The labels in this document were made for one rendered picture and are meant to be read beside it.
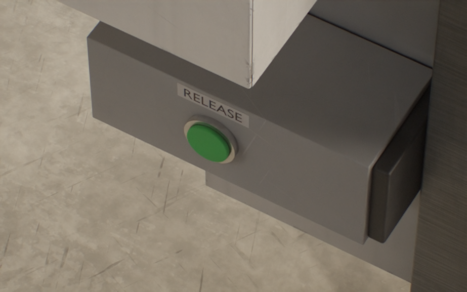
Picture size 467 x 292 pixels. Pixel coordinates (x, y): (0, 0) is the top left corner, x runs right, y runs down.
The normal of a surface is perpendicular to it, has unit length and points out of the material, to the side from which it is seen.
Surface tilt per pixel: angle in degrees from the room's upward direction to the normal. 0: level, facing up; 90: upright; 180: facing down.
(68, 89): 0
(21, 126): 0
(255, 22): 90
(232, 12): 90
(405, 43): 90
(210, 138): 90
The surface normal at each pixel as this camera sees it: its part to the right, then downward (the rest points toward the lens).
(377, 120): 0.00, -0.60
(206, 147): -0.51, 0.69
